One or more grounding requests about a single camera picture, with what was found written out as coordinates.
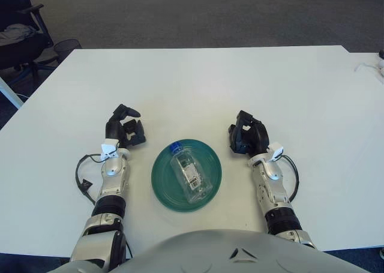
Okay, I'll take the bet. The dark left arm cable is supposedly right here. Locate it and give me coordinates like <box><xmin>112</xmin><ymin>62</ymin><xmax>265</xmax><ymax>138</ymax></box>
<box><xmin>74</xmin><ymin>154</ymin><xmax>104</xmax><ymax>205</ymax></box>

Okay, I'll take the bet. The black office chair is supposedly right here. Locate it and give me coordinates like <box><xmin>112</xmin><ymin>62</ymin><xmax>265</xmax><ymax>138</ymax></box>
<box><xmin>0</xmin><ymin>0</ymin><xmax>61</xmax><ymax>85</ymax></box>

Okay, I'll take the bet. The clear plastic bottle blue cap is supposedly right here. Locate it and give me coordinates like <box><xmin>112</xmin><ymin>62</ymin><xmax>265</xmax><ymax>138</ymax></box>
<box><xmin>169</xmin><ymin>140</ymin><xmax>214</xmax><ymax>204</ymax></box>

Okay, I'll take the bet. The grey robot torso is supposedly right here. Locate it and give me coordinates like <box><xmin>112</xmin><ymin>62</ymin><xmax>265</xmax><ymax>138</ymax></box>
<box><xmin>52</xmin><ymin>229</ymin><xmax>376</xmax><ymax>273</ymax></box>

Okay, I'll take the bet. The white desk leg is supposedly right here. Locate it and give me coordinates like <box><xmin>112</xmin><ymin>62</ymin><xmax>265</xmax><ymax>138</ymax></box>
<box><xmin>0</xmin><ymin>76</ymin><xmax>24</xmax><ymax>109</ymax></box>

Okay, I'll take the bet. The green round plate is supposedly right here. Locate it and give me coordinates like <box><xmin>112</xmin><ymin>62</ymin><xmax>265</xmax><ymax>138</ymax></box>
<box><xmin>151</xmin><ymin>139</ymin><xmax>223</xmax><ymax>214</ymax></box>

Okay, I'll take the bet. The grey cloth bundle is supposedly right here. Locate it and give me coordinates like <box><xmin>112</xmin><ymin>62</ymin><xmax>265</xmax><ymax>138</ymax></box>
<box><xmin>0</xmin><ymin>23</ymin><xmax>37</xmax><ymax>46</ymax></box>

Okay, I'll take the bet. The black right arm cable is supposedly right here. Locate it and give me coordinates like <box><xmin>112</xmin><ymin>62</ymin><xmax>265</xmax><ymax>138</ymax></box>
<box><xmin>281</xmin><ymin>154</ymin><xmax>300</xmax><ymax>202</ymax></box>

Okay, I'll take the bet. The black wire mesh wastebasket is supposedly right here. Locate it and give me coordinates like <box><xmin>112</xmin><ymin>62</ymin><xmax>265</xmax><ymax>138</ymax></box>
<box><xmin>53</xmin><ymin>38</ymin><xmax>82</xmax><ymax>62</ymax></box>

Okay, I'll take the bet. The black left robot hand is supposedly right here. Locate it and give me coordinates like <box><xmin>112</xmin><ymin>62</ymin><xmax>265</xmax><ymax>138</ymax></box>
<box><xmin>104</xmin><ymin>104</ymin><xmax>147</xmax><ymax>149</ymax></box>

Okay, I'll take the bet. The thin white cable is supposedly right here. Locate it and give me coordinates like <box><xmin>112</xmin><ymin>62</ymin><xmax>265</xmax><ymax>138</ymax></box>
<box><xmin>355</xmin><ymin>62</ymin><xmax>380</xmax><ymax>73</ymax></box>

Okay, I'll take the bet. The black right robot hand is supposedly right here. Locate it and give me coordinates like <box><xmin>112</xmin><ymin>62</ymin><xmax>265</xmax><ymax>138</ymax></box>
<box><xmin>227</xmin><ymin>110</ymin><xmax>270</xmax><ymax>158</ymax></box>

